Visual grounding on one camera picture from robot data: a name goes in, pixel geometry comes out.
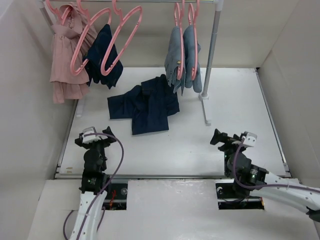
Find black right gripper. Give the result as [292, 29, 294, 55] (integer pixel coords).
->
[209, 128, 246, 177]

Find dark blue trousers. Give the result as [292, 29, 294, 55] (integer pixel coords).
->
[107, 74, 180, 136]

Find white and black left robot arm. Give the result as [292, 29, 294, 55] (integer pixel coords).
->
[69, 126, 115, 240]

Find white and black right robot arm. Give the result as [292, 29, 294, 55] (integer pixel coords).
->
[210, 129, 320, 222]

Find empty pink hanger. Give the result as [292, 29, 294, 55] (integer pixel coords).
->
[99, 0, 143, 76]

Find pink hanger with dark jeans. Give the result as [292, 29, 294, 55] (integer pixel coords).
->
[70, 0, 112, 77]

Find pink hanger with dress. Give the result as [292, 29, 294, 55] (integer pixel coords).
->
[45, 0, 72, 25]

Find pink hanger right light jeans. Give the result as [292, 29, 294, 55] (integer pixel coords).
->
[188, 0, 200, 81]

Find pink hanger light jeans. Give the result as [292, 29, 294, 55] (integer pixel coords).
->
[188, 0, 200, 81]
[173, 0, 185, 80]

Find pink hanger left light jeans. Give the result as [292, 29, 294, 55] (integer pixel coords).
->
[173, 0, 185, 80]

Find grey metal clothes rack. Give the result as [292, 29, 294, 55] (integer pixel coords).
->
[38, 0, 224, 127]

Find dark blue hanging jeans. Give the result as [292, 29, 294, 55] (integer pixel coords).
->
[82, 23, 124, 90]

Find light blue hanging jeans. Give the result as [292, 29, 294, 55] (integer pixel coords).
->
[164, 26, 186, 94]
[183, 25, 202, 93]

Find pink ruffled dress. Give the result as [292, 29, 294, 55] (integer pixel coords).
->
[50, 2, 90, 104]

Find light blue hanging jeans right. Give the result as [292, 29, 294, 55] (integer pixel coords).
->
[183, 25, 202, 93]

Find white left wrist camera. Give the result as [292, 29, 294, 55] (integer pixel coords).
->
[82, 126, 99, 144]

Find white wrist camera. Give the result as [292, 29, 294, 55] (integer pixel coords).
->
[241, 131, 258, 148]
[82, 126, 99, 144]

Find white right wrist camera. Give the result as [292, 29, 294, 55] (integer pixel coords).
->
[241, 131, 258, 148]

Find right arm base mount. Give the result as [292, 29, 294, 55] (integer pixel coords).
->
[215, 181, 265, 210]

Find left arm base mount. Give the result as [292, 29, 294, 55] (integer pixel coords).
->
[79, 177, 128, 211]

